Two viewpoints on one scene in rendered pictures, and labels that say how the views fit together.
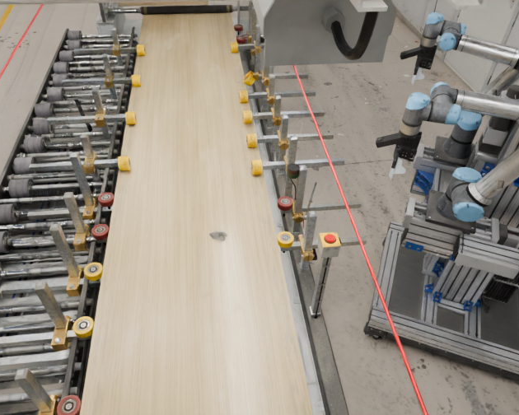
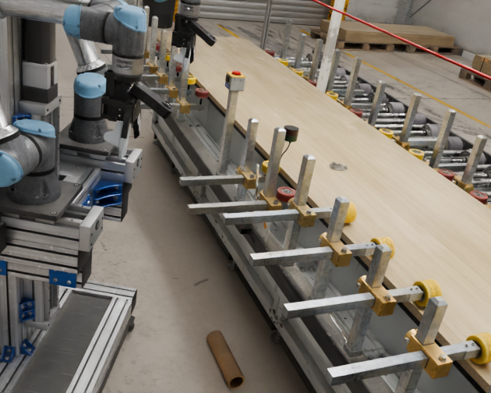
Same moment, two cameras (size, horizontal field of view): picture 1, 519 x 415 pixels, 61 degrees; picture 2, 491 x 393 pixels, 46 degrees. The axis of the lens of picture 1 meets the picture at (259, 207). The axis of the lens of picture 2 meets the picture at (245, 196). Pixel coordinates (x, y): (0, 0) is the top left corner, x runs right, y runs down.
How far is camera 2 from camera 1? 3.81 m
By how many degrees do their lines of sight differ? 107
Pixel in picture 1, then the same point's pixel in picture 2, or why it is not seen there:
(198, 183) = (403, 209)
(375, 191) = not seen: outside the picture
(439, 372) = not seen: hidden behind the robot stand
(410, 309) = (79, 304)
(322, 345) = (210, 161)
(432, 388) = not seen: hidden behind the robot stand
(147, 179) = (464, 212)
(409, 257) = (56, 371)
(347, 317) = (153, 345)
